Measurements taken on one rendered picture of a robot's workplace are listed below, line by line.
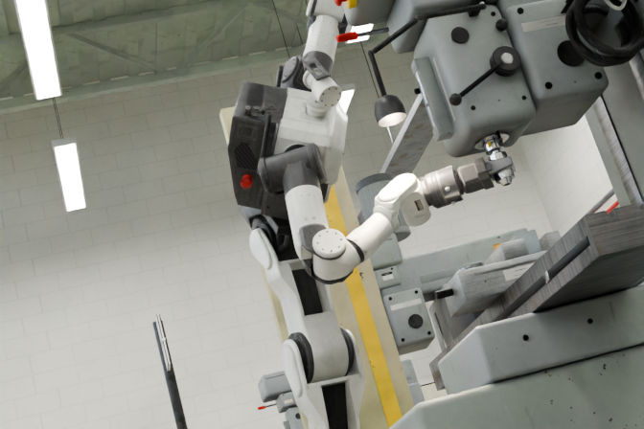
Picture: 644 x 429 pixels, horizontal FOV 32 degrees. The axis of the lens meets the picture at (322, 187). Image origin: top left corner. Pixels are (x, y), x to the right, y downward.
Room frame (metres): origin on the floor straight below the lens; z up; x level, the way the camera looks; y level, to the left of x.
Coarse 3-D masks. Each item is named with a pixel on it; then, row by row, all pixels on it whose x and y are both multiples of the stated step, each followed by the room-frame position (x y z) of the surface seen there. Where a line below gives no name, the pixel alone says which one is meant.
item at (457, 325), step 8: (472, 264) 2.99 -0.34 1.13; (480, 264) 3.00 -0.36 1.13; (456, 272) 3.03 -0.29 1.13; (448, 312) 3.13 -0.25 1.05; (472, 312) 2.96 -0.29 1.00; (480, 312) 2.97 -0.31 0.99; (448, 320) 3.15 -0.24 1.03; (456, 320) 3.09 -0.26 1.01; (464, 320) 3.04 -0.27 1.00; (472, 320) 2.98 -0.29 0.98; (456, 328) 3.12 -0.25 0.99; (464, 328) 3.06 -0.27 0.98; (456, 336) 3.13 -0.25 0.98
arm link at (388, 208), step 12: (396, 180) 2.55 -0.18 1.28; (408, 180) 2.53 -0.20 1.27; (384, 192) 2.53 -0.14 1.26; (396, 192) 2.51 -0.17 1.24; (408, 192) 2.53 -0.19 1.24; (384, 204) 2.52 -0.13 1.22; (396, 204) 2.52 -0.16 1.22; (384, 216) 2.52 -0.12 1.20; (396, 216) 2.53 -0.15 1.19; (396, 228) 2.55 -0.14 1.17
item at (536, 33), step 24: (552, 0) 2.48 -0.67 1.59; (528, 24) 2.45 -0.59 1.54; (552, 24) 2.47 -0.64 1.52; (528, 48) 2.45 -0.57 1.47; (552, 48) 2.46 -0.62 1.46; (528, 72) 2.46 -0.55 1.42; (552, 72) 2.46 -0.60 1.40; (576, 72) 2.47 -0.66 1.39; (600, 72) 2.49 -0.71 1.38; (552, 96) 2.46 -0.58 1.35; (576, 96) 2.49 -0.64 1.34; (552, 120) 2.61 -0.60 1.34; (576, 120) 2.67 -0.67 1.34
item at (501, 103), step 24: (432, 24) 2.43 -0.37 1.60; (456, 24) 2.43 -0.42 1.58; (480, 24) 2.45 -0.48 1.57; (432, 48) 2.46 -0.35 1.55; (456, 48) 2.43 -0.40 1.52; (480, 48) 2.44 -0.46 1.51; (456, 72) 2.43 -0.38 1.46; (480, 72) 2.44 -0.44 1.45; (480, 96) 2.43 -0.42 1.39; (504, 96) 2.45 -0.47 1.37; (528, 96) 2.46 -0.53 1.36; (456, 120) 2.46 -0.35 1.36; (480, 120) 2.43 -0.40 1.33; (504, 120) 2.45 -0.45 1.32; (528, 120) 2.48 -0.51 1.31; (456, 144) 2.53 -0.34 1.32; (504, 144) 2.60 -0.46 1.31
